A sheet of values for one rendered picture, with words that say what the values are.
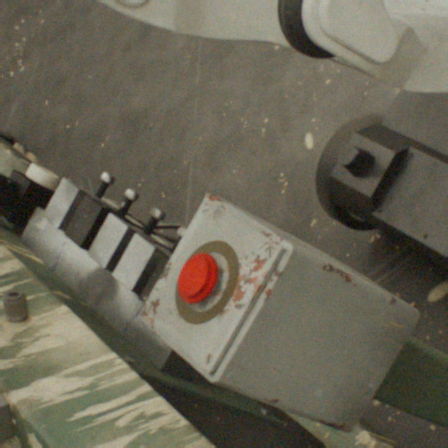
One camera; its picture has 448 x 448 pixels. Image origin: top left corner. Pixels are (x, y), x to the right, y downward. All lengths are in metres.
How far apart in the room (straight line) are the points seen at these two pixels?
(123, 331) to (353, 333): 0.40
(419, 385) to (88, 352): 0.32
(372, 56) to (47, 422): 0.65
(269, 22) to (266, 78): 1.06
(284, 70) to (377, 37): 1.00
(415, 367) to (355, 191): 0.85
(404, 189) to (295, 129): 0.56
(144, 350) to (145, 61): 1.65
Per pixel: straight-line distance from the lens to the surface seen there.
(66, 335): 1.19
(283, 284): 0.88
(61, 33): 3.22
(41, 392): 1.11
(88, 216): 1.37
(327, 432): 1.80
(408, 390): 1.07
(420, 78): 1.60
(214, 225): 0.93
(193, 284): 0.90
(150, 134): 2.69
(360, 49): 1.45
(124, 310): 1.30
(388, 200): 1.85
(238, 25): 1.39
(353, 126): 1.97
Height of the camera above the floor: 1.52
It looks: 40 degrees down
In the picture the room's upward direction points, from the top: 63 degrees counter-clockwise
